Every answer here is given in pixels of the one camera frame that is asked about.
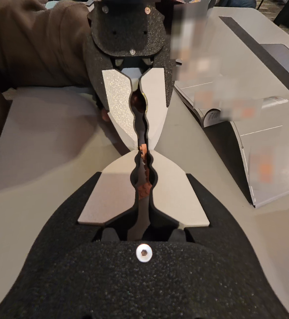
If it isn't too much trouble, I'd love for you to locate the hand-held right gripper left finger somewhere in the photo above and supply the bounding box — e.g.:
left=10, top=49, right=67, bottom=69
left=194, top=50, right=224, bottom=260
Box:
left=78, top=149, right=138, bottom=227

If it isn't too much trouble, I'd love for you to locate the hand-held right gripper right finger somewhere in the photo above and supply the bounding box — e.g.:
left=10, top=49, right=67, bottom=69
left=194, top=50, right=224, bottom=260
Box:
left=147, top=149, right=211, bottom=228

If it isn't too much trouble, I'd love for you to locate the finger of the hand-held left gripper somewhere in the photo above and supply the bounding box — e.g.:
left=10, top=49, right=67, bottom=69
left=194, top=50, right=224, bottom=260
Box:
left=101, top=69, right=138, bottom=152
left=139, top=67, right=169, bottom=150

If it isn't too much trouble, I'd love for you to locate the wide brown toy brick plate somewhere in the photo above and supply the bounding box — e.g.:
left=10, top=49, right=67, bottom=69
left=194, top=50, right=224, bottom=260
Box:
left=137, top=144, right=153, bottom=200

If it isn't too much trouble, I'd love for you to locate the person's left forearm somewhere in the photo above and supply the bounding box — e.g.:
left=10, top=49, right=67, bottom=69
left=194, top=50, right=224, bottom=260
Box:
left=0, top=0, right=94, bottom=93

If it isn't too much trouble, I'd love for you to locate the open instruction booklet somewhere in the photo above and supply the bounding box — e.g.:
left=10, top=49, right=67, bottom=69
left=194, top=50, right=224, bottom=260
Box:
left=174, top=57, right=289, bottom=208

